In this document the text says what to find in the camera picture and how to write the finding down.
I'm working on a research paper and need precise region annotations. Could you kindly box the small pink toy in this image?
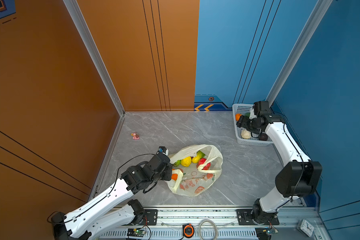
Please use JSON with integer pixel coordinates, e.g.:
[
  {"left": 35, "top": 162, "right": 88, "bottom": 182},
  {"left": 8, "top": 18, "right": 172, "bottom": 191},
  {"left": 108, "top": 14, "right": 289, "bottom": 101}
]
[{"left": 131, "top": 133, "right": 140, "bottom": 140}]

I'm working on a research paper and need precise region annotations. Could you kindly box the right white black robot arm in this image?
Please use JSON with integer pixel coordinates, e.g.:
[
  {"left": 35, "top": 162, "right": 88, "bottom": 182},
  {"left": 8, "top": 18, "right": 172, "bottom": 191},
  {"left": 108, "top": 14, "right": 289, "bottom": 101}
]
[{"left": 237, "top": 115, "right": 323, "bottom": 225}]

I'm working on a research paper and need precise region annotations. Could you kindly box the orange fruit in basket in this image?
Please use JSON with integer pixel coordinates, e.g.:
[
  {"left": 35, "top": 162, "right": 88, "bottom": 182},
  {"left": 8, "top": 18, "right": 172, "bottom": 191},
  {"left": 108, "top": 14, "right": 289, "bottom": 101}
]
[{"left": 235, "top": 114, "right": 242, "bottom": 121}]

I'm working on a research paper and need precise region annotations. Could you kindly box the yellow lemon fruit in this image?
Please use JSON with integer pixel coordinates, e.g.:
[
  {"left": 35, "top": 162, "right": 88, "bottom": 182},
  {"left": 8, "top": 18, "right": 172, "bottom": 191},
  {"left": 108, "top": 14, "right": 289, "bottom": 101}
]
[{"left": 181, "top": 157, "right": 192, "bottom": 167}]

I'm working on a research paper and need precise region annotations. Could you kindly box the yellow green mango fruit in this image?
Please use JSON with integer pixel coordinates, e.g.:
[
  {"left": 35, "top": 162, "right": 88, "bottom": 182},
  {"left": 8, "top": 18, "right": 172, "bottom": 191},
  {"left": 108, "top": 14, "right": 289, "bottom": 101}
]
[{"left": 192, "top": 151, "right": 205, "bottom": 164}]

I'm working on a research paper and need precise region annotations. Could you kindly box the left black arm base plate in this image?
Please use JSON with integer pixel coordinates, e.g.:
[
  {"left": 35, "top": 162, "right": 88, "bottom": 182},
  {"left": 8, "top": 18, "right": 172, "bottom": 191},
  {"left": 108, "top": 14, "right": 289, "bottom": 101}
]
[{"left": 131, "top": 209, "right": 158, "bottom": 226}]

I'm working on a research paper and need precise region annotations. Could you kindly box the left green circuit board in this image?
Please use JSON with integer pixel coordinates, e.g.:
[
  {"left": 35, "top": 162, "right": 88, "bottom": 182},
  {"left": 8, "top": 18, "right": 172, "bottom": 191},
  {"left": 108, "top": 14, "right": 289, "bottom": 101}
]
[{"left": 126, "top": 228, "right": 148, "bottom": 240}]

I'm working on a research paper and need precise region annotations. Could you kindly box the white coiled cable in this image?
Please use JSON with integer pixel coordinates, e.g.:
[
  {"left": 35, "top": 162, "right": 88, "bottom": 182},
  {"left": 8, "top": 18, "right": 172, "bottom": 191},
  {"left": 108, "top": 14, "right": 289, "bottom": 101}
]
[{"left": 197, "top": 219, "right": 219, "bottom": 240}]

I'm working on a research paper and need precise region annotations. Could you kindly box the red apple fruit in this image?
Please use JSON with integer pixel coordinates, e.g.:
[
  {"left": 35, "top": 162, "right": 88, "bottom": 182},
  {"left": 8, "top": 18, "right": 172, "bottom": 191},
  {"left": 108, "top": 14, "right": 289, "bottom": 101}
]
[{"left": 203, "top": 163, "right": 211, "bottom": 171}]

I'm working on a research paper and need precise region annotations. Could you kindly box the white plastic basket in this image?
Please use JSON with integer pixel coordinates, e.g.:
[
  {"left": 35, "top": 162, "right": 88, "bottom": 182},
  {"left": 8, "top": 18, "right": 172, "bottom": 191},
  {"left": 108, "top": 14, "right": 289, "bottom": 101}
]
[{"left": 232, "top": 104, "right": 273, "bottom": 147}]

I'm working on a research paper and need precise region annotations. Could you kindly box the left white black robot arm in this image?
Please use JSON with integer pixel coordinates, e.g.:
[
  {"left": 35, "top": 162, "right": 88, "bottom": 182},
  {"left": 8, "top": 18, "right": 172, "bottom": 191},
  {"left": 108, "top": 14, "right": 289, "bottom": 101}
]
[{"left": 51, "top": 162, "right": 173, "bottom": 240}]

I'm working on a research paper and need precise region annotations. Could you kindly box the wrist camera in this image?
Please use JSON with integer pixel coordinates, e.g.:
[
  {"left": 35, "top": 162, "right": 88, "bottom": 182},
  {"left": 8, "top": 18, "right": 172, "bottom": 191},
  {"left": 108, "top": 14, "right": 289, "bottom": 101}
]
[
  {"left": 250, "top": 101, "right": 272, "bottom": 118},
  {"left": 145, "top": 146, "right": 170, "bottom": 176}
]

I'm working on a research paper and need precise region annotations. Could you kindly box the red peach fruit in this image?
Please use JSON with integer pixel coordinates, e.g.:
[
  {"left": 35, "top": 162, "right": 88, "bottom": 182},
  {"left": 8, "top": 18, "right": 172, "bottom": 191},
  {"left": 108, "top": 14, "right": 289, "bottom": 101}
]
[{"left": 197, "top": 158, "right": 206, "bottom": 166}]

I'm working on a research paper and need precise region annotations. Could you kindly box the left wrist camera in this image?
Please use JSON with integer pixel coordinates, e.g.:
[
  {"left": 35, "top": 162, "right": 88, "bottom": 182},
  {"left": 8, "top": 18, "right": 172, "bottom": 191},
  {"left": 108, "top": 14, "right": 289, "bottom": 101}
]
[{"left": 145, "top": 146, "right": 170, "bottom": 176}]

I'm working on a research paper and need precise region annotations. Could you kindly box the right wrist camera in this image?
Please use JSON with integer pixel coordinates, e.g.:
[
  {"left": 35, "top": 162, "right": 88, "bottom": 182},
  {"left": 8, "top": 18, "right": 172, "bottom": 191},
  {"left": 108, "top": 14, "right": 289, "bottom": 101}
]
[{"left": 250, "top": 101, "right": 272, "bottom": 118}]

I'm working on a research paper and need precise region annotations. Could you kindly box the white desk clock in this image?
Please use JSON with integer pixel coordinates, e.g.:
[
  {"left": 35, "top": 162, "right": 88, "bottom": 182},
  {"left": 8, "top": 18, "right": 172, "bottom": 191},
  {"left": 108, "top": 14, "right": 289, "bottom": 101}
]
[{"left": 297, "top": 219, "right": 315, "bottom": 238}]

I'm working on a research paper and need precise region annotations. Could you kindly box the right circuit board module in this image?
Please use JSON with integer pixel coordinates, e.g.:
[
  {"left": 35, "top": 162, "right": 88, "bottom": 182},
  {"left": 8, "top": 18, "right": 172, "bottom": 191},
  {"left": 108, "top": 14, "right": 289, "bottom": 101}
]
[{"left": 255, "top": 228, "right": 279, "bottom": 240}]

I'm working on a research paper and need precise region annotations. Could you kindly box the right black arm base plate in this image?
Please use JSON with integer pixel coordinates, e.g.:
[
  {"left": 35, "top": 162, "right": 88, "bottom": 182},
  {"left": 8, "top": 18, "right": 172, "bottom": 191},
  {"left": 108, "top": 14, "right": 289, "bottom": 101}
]
[{"left": 236, "top": 209, "right": 280, "bottom": 226}]

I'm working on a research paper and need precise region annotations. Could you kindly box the orange black tape measure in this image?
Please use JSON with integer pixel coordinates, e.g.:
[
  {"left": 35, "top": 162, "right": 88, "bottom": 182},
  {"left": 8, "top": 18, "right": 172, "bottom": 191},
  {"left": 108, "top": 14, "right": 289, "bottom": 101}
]
[{"left": 183, "top": 224, "right": 195, "bottom": 239}]

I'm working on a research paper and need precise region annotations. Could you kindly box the cream white fruit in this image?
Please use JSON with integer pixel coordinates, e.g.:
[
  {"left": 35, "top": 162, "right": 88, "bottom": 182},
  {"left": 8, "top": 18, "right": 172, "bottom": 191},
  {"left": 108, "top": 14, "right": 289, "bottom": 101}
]
[{"left": 241, "top": 129, "right": 252, "bottom": 140}]

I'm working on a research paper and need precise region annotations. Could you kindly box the dark brown fruit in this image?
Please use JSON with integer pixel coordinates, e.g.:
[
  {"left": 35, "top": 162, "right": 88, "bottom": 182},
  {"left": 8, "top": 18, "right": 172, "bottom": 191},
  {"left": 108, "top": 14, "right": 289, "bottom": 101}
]
[{"left": 258, "top": 133, "right": 269, "bottom": 141}]

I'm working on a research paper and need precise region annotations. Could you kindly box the printed translucent plastic bag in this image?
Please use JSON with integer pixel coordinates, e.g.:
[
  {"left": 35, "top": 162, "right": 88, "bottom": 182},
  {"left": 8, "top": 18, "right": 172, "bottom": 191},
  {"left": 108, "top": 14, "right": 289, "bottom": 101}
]
[{"left": 168, "top": 145, "right": 223, "bottom": 197}]

